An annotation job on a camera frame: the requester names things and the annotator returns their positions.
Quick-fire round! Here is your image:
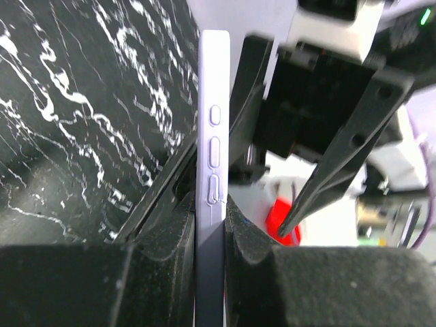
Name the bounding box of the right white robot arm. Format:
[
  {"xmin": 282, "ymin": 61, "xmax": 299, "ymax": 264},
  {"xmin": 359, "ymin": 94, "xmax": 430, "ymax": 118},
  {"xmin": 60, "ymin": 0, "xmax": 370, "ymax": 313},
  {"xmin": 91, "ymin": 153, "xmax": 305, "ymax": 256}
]
[{"xmin": 230, "ymin": 1, "xmax": 435, "ymax": 245}]

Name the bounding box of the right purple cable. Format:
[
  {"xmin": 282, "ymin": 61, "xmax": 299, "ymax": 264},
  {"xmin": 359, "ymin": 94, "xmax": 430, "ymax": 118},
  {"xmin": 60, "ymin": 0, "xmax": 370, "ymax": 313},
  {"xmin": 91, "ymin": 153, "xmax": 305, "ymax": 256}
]
[{"xmin": 405, "ymin": 108, "xmax": 436, "ymax": 251}]

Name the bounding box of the phone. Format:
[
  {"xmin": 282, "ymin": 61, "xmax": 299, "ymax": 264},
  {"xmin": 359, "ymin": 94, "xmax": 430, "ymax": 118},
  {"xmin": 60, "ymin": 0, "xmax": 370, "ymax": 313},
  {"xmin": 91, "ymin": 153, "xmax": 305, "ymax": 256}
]
[{"xmin": 195, "ymin": 30, "xmax": 230, "ymax": 326}]

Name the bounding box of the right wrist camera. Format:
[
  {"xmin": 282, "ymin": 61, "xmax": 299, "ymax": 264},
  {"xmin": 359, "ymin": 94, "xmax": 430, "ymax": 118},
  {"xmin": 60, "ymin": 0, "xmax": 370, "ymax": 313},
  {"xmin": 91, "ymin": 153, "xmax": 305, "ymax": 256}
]
[{"xmin": 285, "ymin": 1, "xmax": 385, "ymax": 63}]

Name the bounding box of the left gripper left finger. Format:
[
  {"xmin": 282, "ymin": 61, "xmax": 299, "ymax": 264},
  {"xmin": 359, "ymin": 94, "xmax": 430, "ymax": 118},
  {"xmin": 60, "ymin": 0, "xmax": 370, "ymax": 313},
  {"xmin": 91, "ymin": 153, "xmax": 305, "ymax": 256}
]
[{"xmin": 1, "ymin": 194, "xmax": 194, "ymax": 326}]

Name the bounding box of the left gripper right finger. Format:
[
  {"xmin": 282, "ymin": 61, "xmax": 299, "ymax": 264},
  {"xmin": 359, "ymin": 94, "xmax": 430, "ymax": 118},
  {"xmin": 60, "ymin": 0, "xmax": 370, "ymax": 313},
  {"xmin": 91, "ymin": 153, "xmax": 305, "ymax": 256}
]
[{"xmin": 225, "ymin": 199, "xmax": 435, "ymax": 326}]

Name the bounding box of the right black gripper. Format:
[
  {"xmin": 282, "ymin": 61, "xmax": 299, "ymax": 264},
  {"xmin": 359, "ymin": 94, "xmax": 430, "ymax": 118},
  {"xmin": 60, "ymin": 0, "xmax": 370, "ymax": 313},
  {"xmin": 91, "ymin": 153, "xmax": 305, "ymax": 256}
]
[{"xmin": 229, "ymin": 35, "xmax": 414, "ymax": 236}]

